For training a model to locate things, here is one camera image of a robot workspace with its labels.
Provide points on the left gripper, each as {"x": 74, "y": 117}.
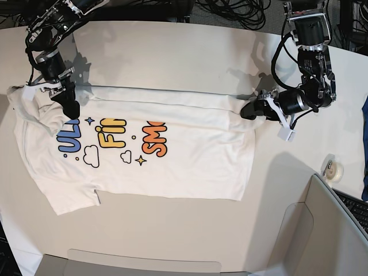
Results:
{"x": 291, "y": 100}

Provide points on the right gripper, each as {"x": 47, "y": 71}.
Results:
{"x": 67, "y": 99}

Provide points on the white printed t-shirt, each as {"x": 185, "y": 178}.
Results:
{"x": 133, "y": 141}

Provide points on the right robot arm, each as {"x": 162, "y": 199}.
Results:
{"x": 49, "y": 23}

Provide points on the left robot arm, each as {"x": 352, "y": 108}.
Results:
{"x": 310, "y": 29}

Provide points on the blue cloth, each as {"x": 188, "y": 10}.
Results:
{"x": 365, "y": 145}

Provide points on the clear tape roll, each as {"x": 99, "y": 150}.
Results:
{"x": 332, "y": 170}

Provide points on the black keyboard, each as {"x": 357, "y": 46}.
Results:
{"x": 354, "y": 211}

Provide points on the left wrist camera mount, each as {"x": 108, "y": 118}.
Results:
{"x": 283, "y": 120}

